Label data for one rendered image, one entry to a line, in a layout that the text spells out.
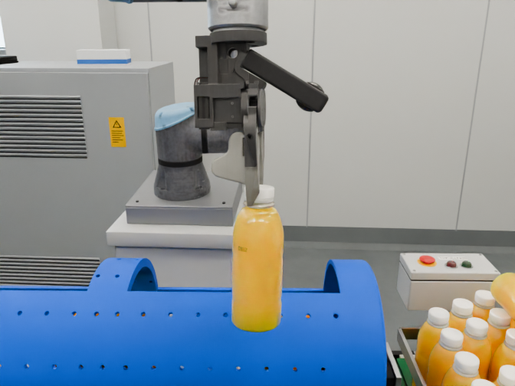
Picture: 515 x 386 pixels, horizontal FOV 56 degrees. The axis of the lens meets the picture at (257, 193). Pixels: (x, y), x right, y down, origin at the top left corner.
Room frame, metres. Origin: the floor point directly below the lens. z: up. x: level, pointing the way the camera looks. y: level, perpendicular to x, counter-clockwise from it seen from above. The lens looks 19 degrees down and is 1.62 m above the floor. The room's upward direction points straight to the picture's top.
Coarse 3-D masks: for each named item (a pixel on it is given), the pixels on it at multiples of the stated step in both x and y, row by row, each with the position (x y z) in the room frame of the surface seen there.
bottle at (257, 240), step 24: (240, 216) 0.58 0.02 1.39; (264, 216) 0.57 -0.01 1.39; (240, 240) 0.56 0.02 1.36; (264, 240) 0.55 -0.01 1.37; (240, 264) 0.55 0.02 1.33; (264, 264) 0.55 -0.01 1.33; (240, 288) 0.55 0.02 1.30; (264, 288) 0.54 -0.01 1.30; (240, 312) 0.54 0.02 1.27; (264, 312) 0.54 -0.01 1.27
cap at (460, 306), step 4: (456, 300) 0.86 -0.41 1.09; (460, 300) 0.87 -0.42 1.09; (464, 300) 0.87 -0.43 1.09; (468, 300) 0.86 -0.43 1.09; (452, 304) 0.86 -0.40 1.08; (456, 304) 0.85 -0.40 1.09; (460, 304) 0.85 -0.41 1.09; (464, 304) 0.85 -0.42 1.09; (468, 304) 0.85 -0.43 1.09; (472, 304) 0.85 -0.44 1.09; (452, 308) 0.86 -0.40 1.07; (456, 308) 0.85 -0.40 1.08; (460, 308) 0.84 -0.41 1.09; (464, 308) 0.84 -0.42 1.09; (468, 308) 0.84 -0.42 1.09; (472, 308) 0.84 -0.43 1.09; (456, 312) 0.85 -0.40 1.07; (460, 312) 0.84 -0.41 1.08; (464, 312) 0.84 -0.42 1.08; (468, 312) 0.84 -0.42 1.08
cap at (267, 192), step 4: (244, 188) 0.59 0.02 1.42; (260, 188) 0.58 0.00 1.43; (264, 188) 0.58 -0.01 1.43; (268, 188) 0.58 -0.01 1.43; (272, 188) 0.59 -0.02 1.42; (244, 192) 0.59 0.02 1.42; (260, 192) 0.57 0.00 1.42; (264, 192) 0.58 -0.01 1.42; (268, 192) 0.58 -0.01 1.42; (272, 192) 0.58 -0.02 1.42; (244, 196) 0.59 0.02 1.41; (260, 196) 0.57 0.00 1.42; (264, 196) 0.57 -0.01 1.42; (268, 196) 0.58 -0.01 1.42; (272, 196) 0.58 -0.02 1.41; (256, 200) 0.57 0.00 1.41; (260, 200) 0.57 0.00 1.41; (264, 200) 0.57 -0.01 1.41; (268, 200) 0.58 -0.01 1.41; (272, 200) 0.58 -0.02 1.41
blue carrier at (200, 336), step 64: (0, 320) 0.64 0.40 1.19; (64, 320) 0.64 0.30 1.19; (128, 320) 0.64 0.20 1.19; (192, 320) 0.64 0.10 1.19; (320, 320) 0.63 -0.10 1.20; (0, 384) 0.60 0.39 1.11; (64, 384) 0.60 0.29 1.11; (128, 384) 0.59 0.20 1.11; (192, 384) 0.59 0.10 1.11; (256, 384) 0.59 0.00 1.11; (320, 384) 0.59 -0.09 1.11; (384, 384) 0.59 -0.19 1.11
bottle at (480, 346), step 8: (464, 336) 0.78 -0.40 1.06; (472, 336) 0.77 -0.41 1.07; (464, 344) 0.77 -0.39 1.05; (472, 344) 0.76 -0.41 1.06; (480, 344) 0.76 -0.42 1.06; (488, 344) 0.77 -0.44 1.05; (472, 352) 0.76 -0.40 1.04; (480, 352) 0.76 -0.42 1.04; (488, 352) 0.76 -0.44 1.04; (480, 360) 0.75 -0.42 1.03; (488, 360) 0.76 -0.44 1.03; (480, 368) 0.75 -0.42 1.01; (488, 368) 0.76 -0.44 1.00
